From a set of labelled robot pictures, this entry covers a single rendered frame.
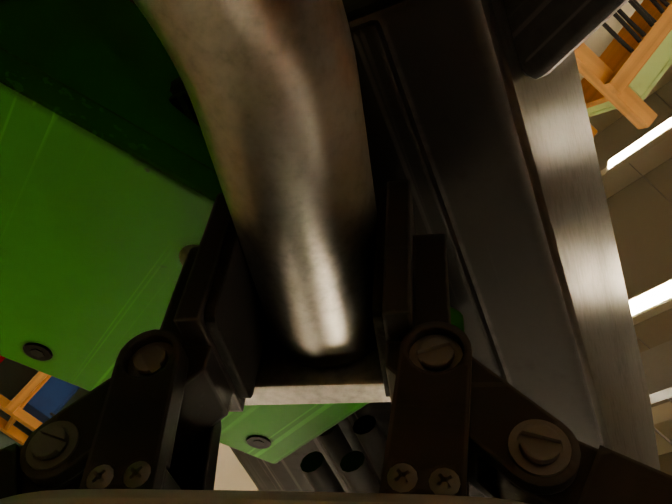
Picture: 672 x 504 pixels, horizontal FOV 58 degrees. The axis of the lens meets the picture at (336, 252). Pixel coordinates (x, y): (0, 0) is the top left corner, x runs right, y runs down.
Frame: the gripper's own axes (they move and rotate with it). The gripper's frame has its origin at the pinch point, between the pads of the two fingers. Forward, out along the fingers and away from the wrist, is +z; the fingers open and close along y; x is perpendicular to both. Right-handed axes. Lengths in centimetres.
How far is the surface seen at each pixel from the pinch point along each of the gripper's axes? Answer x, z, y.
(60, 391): -370, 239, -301
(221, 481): -529, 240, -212
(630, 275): -474, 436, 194
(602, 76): -130, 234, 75
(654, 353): -260, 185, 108
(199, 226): -0.3, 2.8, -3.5
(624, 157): -371, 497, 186
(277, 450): -12.4, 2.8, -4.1
